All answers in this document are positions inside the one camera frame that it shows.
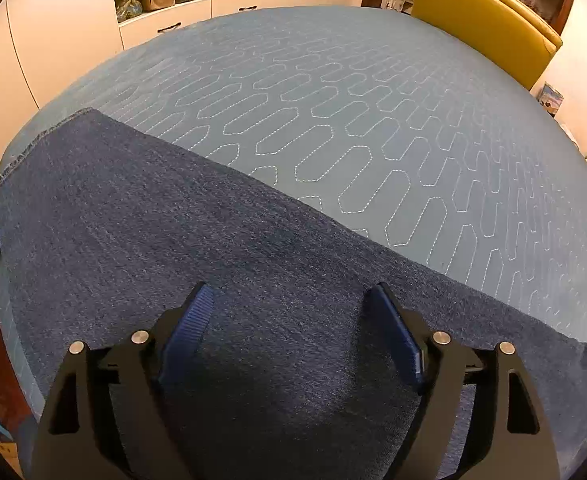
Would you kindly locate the small picture box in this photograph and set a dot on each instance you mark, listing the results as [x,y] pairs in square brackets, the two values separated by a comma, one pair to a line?
[551,100]

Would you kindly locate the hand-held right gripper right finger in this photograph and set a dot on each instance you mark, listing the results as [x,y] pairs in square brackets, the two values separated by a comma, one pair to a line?
[393,330]

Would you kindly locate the blue denim pants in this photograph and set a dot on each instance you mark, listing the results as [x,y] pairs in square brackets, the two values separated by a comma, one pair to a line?
[173,220]

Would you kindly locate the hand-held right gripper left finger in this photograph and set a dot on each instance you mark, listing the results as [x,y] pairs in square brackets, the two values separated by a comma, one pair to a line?
[188,325]

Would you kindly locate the bed with blue quilted cover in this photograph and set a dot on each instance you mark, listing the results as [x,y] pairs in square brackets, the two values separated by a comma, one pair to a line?
[348,85]

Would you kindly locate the white cabinet with shelves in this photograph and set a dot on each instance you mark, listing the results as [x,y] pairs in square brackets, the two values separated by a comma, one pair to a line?
[58,20]

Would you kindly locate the yellow upholstered chair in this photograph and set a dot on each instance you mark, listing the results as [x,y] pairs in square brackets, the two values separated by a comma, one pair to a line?
[478,20]

